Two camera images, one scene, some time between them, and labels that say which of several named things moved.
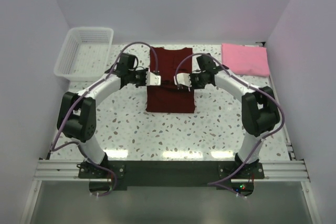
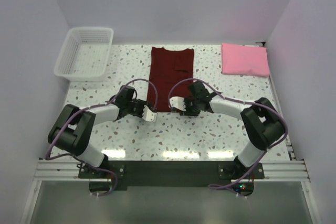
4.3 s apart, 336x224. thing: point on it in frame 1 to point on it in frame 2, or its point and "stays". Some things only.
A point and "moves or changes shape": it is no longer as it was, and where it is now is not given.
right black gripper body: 198,81 to 192,107
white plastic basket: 85,54 stays
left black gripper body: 138,77 to 135,108
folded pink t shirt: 247,60 stays
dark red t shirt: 166,97 moves or changes shape
